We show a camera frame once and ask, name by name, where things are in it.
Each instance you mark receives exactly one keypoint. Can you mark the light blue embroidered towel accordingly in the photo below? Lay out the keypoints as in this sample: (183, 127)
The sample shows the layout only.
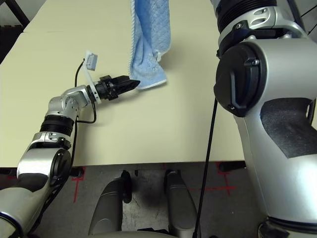
(151, 37)

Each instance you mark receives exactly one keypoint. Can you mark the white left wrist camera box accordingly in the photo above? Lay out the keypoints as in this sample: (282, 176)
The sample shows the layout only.
(91, 60)

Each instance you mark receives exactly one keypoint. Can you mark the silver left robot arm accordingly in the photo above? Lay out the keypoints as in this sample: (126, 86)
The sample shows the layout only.
(37, 161)

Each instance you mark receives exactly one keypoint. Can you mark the grey robot right leg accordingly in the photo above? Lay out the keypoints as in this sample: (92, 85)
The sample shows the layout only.
(180, 205)

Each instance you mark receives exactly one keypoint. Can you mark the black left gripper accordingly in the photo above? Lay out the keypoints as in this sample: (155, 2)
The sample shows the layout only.
(106, 88)

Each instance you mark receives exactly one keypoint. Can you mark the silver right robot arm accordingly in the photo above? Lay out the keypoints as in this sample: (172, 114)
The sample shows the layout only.
(272, 99)

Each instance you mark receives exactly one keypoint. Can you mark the black table foot bar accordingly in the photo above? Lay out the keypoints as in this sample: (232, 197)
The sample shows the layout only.
(78, 171)
(232, 166)

